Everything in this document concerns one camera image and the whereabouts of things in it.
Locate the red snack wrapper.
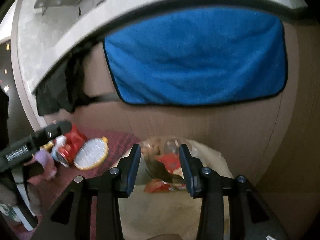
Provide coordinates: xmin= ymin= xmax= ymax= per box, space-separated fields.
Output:
xmin=144 ymin=179 xmax=187 ymax=193

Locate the grey kitchen countertop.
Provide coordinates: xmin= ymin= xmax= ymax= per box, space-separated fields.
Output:
xmin=31 ymin=0 xmax=308 ymax=94

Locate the crushed red soda can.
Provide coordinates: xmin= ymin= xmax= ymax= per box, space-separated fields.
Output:
xmin=56 ymin=144 xmax=80 ymax=167

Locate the beige trash bin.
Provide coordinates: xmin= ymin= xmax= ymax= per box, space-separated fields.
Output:
xmin=119 ymin=137 xmax=233 ymax=239

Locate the round yellow scrubber pad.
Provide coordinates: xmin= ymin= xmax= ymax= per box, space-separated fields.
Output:
xmin=73 ymin=137 xmax=108 ymax=171

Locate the pink plastic piece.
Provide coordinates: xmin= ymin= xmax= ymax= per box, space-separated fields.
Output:
xmin=28 ymin=149 xmax=57 ymax=185

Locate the red plaid tablecloth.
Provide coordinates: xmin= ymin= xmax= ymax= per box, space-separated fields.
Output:
xmin=15 ymin=127 xmax=141 ymax=240

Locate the red plastic bag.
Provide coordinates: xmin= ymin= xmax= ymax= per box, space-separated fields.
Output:
xmin=65 ymin=124 xmax=87 ymax=154

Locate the black cloth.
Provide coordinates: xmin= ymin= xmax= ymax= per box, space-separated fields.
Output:
xmin=34 ymin=49 xmax=93 ymax=116

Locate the blue towel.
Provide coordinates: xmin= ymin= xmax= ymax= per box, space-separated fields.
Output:
xmin=103 ymin=7 xmax=288 ymax=106

